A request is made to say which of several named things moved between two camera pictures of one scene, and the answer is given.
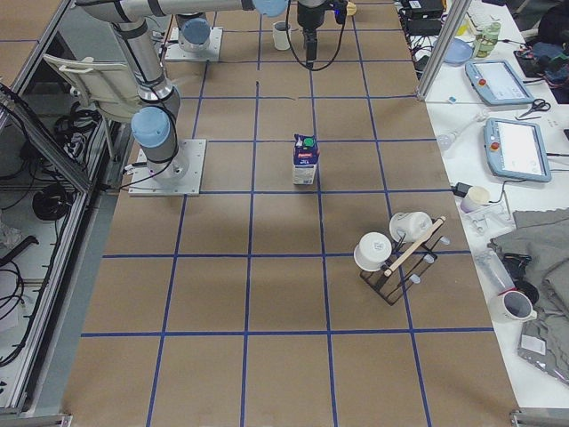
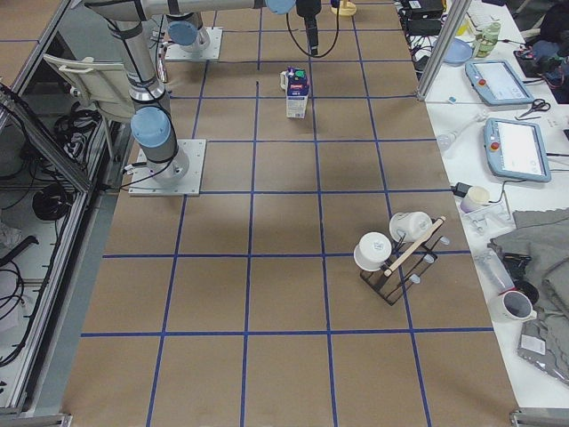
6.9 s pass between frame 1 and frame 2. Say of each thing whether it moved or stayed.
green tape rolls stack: stayed
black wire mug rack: stayed
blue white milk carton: moved
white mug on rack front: stayed
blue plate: stayed
